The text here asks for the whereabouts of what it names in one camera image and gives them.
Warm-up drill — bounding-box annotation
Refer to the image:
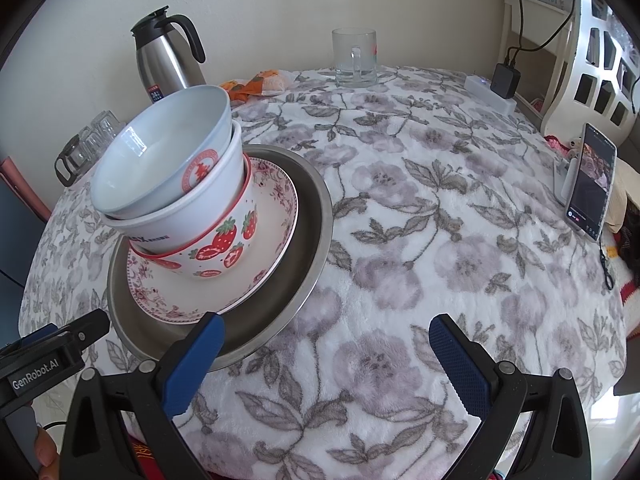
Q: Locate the white phone stand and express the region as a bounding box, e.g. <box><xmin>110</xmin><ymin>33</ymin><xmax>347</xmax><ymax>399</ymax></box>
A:
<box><xmin>552</xmin><ymin>157</ymin><xmax>581</xmax><ymax>206</ymax></box>

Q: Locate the clear glass mug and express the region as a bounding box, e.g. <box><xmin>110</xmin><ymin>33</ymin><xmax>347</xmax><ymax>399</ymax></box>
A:
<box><xmin>331</xmin><ymin>28</ymin><xmax>378</xmax><ymax>88</ymax></box>

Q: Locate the smartphone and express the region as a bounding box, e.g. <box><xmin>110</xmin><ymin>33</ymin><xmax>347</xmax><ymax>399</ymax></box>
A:
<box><xmin>565</xmin><ymin>122</ymin><xmax>618</xmax><ymax>243</ymax></box>

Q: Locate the glass teapot with black handle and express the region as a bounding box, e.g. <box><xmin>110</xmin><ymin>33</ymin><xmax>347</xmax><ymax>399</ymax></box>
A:
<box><xmin>55</xmin><ymin>135</ymin><xmax>95</xmax><ymax>187</ymax></box>

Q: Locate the white lattice furniture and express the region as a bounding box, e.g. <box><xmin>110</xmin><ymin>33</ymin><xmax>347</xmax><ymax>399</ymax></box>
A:
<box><xmin>500</xmin><ymin>0</ymin><xmax>640</xmax><ymax>136</ymax></box>

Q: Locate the person's left hand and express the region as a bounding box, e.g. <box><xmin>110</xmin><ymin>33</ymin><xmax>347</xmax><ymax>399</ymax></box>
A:
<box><xmin>32</xmin><ymin>430</ymin><xmax>63</xmax><ymax>480</ymax></box>

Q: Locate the white power strip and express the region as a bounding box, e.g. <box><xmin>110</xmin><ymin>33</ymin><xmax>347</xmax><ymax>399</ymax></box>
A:
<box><xmin>464</xmin><ymin>75</ymin><xmax>518</xmax><ymax>115</ymax></box>

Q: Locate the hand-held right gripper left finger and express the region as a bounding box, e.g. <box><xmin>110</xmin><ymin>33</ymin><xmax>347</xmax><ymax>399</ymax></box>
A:
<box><xmin>62</xmin><ymin>311</ymin><xmax>227</xmax><ymax>480</ymax></box>

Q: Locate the black charger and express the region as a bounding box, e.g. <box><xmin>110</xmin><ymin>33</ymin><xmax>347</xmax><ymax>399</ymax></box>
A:
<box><xmin>491</xmin><ymin>62</ymin><xmax>521</xmax><ymax>100</ymax></box>

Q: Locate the strawberry print bowl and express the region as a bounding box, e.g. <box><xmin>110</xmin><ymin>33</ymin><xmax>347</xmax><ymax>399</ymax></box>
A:
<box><xmin>127</xmin><ymin>157</ymin><xmax>258</xmax><ymax>281</ymax></box>

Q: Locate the grey floral tablecloth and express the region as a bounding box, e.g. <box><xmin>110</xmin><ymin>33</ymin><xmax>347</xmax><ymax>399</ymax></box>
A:
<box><xmin>17</xmin><ymin>66</ymin><xmax>628</xmax><ymax>480</ymax></box>

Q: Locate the dark blue panel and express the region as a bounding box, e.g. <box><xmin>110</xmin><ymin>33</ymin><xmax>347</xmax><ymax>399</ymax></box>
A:
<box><xmin>0</xmin><ymin>157</ymin><xmax>53</xmax><ymax>281</ymax></box>

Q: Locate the white bowl with red emblem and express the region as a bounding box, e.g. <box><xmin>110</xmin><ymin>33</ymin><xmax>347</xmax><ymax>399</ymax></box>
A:
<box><xmin>102</xmin><ymin>122</ymin><xmax>247</xmax><ymax>256</ymax></box>

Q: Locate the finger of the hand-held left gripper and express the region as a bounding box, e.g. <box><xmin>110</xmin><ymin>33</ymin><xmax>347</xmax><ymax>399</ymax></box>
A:
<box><xmin>59</xmin><ymin>308</ymin><xmax>111</xmax><ymax>355</ymax></box>
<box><xmin>15</xmin><ymin>323</ymin><xmax>61</xmax><ymax>345</ymax></box>

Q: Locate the pink floral plate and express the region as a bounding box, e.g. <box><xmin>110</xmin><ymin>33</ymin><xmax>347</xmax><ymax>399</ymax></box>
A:
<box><xmin>125</xmin><ymin>156</ymin><xmax>300</xmax><ymax>324</ymax></box>

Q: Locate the stainless steel thermos jug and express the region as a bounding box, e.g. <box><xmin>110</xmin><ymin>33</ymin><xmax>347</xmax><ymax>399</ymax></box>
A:
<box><xmin>131</xmin><ymin>6</ymin><xmax>207</xmax><ymax>106</ymax></box>

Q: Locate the stainless steel basin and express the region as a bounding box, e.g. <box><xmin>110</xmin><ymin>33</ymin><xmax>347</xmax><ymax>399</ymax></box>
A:
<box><xmin>106</xmin><ymin>145</ymin><xmax>335</xmax><ymax>372</ymax></box>

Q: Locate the black phone strap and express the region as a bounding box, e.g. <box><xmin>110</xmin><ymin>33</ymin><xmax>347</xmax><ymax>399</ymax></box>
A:
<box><xmin>597</xmin><ymin>240</ymin><xmax>615</xmax><ymax>291</ymax></box>

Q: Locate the black charger cable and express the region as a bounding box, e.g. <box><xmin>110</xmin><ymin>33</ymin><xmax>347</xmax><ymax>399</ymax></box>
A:
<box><xmin>520</xmin><ymin>0</ymin><xmax>581</xmax><ymax>53</ymax></box>
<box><xmin>514</xmin><ymin>0</ymin><xmax>532</xmax><ymax>53</ymax></box>

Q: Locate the cream cloth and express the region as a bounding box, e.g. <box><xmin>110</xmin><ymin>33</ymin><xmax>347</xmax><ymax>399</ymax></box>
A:
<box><xmin>605</xmin><ymin>170</ymin><xmax>640</xmax><ymax>233</ymax></box>

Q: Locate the red cloth with gold print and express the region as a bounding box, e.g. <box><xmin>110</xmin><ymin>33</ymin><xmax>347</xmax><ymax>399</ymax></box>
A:
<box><xmin>125</xmin><ymin>435</ymin><xmax>157</xmax><ymax>480</ymax></box>

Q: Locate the dark cloth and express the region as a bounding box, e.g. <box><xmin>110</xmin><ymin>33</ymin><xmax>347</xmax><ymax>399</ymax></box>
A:
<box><xmin>617</xmin><ymin>225</ymin><xmax>640</xmax><ymax>286</ymax></box>

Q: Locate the clear glass cup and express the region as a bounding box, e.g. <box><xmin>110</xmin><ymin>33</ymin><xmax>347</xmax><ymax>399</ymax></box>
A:
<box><xmin>92</xmin><ymin>110</ymin><xmax>124</xmax><ymax>137</ymax></box>
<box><xmin>77</xmin><ymin>127</ymin><xmax>118</xmax><ymax>162</ymax></box>

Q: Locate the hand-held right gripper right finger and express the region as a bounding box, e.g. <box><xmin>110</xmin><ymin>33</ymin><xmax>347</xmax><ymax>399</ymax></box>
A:
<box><xmin>428</xmin><ymin>313</ymin><xmax>593</xmax><ymax>480</ymax></box>

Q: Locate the light blue bowl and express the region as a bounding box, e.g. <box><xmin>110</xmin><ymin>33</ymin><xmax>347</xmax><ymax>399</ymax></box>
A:
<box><xmin>91</xmin><ymin>85</ymin><xmax>235</xmax><ymax>220</ymax></box>

